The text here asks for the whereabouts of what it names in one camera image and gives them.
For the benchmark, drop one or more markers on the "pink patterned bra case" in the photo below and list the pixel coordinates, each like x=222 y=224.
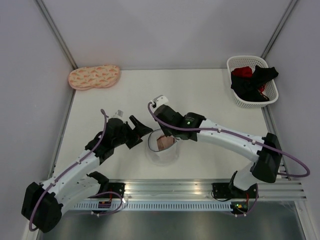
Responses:
x=95 y=77

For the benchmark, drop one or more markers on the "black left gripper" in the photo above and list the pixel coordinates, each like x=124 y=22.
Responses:
x=136 y=133

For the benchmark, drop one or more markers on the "pink bra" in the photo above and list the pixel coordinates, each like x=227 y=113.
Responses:
x=165 y=142

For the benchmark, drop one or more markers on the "aluminium mounting rail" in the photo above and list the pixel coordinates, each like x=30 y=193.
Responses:
x=200 y=189

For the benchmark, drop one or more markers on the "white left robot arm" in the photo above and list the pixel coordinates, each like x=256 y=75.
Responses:
x=45 y=203

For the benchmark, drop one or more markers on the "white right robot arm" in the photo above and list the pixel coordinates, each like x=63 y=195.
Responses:
x=263 y=152

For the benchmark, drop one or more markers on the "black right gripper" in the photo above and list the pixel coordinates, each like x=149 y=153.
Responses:
x=166 y=132

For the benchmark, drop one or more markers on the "white slotted cable duct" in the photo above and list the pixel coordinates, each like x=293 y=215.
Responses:
x=90 y=205

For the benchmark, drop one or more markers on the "round white mesh laundry bag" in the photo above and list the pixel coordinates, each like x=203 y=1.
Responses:
x=161 y=158

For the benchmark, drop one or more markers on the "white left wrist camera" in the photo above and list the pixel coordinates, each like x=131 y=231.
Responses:
x=118 y=115

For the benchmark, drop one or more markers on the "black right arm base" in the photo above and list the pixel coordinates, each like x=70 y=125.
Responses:
x=221 y=192

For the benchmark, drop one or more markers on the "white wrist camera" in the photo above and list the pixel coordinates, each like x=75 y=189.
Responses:
x=118 y=115
x=159 y=101

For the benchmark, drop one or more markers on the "black underwear garment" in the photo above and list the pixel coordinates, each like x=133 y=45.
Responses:
x=251 y=89

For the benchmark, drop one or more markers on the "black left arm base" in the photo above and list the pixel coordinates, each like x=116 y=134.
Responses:
x=114 y=190

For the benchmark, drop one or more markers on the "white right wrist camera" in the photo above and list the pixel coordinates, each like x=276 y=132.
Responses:
x=159 y=101

